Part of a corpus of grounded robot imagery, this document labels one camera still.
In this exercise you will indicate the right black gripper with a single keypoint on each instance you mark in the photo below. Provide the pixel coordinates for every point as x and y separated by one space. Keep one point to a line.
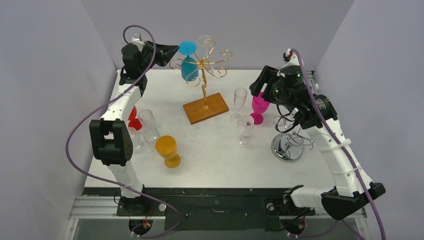
265 81

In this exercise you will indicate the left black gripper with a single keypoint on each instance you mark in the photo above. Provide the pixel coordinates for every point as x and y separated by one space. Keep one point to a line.
164 53

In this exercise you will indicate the blue plastic wine glass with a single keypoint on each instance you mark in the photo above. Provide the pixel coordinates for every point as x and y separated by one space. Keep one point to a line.
188 68

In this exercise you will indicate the clear glass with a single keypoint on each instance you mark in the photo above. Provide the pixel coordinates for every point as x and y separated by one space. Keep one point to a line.
205 46
135 138
239 99
245 127
151 136
147 119

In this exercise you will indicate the gold wire glass rack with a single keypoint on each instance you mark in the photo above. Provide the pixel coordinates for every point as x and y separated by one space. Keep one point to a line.
209 105

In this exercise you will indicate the red plastic wine glass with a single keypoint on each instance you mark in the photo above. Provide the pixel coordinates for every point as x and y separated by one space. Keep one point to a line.
133 121

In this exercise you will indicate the yellow plastic wine glass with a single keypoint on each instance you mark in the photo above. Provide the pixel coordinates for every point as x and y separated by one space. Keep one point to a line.
166 147

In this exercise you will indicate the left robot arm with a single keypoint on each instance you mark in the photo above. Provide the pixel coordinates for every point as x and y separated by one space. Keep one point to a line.
110 138

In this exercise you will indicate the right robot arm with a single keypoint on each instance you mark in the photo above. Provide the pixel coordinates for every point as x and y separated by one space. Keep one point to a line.
318 118

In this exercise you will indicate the pink plastic wine glass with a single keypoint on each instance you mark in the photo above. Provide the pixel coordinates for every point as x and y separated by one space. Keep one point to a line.
259 106

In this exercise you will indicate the clear glass on gold rack back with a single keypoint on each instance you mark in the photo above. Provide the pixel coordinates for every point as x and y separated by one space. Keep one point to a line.
205 46

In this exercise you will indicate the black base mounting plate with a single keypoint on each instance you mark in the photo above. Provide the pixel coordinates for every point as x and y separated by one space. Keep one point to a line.
215 209

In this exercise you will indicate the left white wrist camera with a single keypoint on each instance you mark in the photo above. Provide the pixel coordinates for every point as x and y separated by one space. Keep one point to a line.
137 38

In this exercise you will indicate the chrome wire glass rack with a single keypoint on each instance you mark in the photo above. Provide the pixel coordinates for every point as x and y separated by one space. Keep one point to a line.
289 145

